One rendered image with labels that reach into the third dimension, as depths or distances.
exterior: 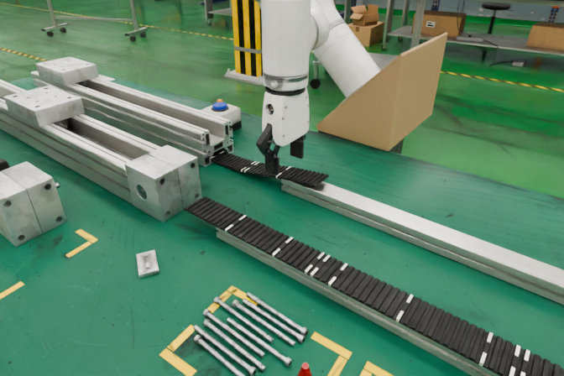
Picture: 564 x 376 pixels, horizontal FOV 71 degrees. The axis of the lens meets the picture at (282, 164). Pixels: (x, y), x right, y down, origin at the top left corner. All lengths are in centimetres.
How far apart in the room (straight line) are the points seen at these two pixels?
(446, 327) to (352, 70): 73
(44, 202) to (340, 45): 79
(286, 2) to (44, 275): 57
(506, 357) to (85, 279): 58
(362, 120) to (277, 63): 38
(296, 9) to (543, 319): 58
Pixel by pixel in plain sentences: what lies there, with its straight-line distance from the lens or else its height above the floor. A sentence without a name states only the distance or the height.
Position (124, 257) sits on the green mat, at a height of 78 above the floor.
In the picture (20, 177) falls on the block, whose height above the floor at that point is 87.
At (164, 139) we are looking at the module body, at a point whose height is 81.
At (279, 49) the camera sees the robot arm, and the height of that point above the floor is 107.
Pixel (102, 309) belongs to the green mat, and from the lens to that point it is 64.
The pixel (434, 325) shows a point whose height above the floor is 81.
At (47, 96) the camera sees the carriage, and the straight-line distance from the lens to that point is 114.
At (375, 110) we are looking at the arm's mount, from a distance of 99.
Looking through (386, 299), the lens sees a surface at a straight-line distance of 58.
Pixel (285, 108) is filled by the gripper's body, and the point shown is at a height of 97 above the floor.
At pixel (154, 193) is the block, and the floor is 84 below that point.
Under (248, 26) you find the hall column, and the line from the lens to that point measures 406.
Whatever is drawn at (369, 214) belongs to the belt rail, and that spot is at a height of 80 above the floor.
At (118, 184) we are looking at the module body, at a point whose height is 81.
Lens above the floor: 123
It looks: 29 degrees down
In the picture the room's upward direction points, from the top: straight up
